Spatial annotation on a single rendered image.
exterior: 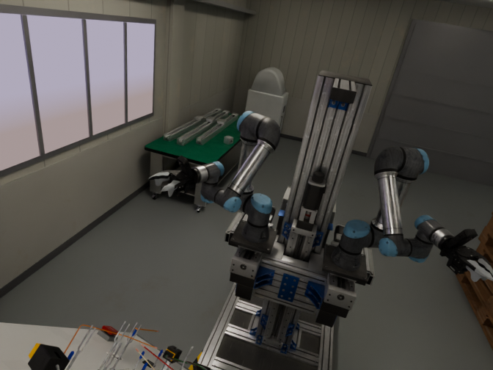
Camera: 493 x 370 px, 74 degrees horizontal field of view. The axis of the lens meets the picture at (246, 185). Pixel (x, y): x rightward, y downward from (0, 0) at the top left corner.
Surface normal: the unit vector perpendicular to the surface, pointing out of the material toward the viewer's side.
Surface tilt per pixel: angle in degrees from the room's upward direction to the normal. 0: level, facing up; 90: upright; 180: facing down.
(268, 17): 90
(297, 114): 90
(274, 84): 90
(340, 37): 90
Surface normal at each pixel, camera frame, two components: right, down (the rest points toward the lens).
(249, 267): -0.27, 0.39
